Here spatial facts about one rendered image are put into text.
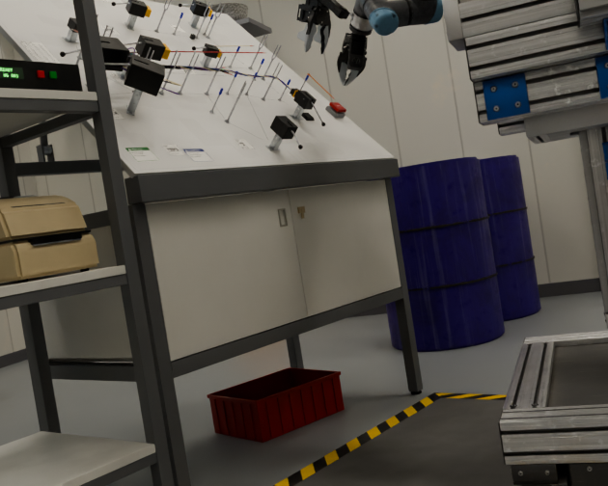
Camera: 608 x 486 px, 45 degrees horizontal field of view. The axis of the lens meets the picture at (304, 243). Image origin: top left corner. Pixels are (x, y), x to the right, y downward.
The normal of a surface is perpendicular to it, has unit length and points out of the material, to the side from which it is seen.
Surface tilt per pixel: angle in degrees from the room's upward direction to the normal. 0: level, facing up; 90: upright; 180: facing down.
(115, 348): 90
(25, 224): 72
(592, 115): 90
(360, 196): 90
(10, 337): 90
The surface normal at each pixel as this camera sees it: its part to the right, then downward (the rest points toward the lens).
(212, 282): 0.77, -0.10
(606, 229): -0.35, 0.08
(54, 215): 0.71, -0.41
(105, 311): -0.62, 0.12
